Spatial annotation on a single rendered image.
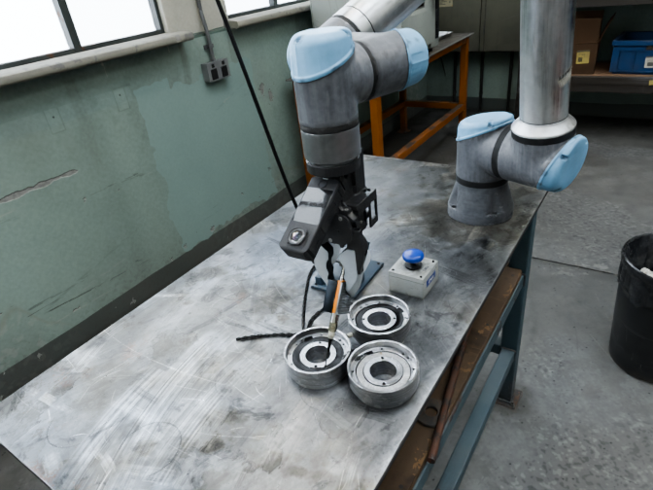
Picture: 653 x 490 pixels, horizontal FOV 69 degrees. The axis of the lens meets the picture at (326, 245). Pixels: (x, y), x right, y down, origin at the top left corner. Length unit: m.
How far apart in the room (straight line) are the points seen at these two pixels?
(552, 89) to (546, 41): 0.09
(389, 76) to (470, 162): 0.51
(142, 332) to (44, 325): 1.38
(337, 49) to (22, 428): 0.71
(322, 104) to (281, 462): 0.46
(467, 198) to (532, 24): 0.39
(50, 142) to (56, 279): 0.56
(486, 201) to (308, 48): 0.67
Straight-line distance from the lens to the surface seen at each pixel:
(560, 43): 0.95
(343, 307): 0.71
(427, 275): 0.89
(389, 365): 0.75
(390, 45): 0.64
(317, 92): 0.58
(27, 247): 2.19
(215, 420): 0.76
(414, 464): 0.97
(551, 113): 0.99
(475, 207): 1.13
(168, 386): 0.84
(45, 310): 2.30
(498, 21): 4.44
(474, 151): 1.09
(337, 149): 0.59
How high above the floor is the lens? 1.35
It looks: 31 degrees down
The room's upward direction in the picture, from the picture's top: 7 degrees counter-clockwise
